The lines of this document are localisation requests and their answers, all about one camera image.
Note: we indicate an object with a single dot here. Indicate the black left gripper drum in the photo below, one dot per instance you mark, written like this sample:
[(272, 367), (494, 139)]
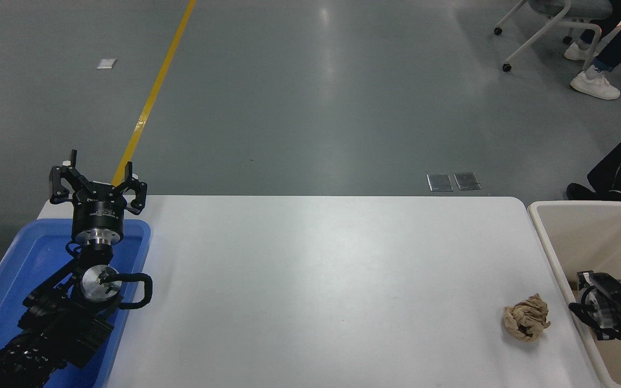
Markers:
[(98, 213)]

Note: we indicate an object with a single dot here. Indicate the tan paper ball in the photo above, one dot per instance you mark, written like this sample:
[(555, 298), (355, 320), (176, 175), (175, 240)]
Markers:
[(526, 318)]

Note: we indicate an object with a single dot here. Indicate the large pale plastic bin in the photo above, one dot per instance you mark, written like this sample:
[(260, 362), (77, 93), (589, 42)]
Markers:
[(585, 237)]

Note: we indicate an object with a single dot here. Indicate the blue plastic tray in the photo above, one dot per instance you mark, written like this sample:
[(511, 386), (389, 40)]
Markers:
[(35, 253)]

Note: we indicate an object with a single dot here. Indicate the metal floor plate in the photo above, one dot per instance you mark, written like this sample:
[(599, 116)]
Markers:
[(440, 182), (467, 181)]

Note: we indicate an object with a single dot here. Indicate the seated person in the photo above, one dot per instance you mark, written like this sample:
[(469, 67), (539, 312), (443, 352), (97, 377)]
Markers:
[(618, 43)]

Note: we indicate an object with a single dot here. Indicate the white office chair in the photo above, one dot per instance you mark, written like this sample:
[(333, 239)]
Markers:
[(542, 21)]

